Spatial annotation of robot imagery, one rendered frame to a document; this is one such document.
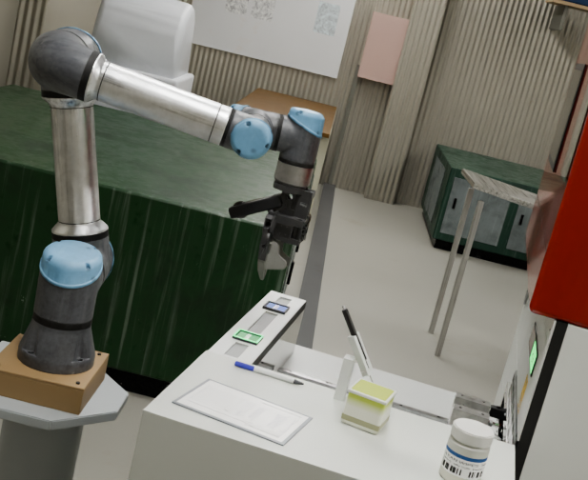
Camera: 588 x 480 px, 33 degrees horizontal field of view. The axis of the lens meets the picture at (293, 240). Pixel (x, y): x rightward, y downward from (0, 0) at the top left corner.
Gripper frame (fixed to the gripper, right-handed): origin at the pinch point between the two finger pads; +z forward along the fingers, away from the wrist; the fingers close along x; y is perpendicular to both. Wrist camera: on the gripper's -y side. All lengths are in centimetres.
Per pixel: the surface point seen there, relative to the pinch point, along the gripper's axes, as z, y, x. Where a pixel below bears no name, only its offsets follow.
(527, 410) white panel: 7, 59, -16
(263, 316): 15.1, -0.4, 18.7
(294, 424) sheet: 13.9, 19.4, -37.8
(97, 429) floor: 111, -71, 128
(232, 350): 15.1, -0.1, -9.0
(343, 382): 10.4, 24.4, -20.0
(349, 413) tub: 12.0, 27.7, -30.4
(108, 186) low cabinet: 28, -97, 159
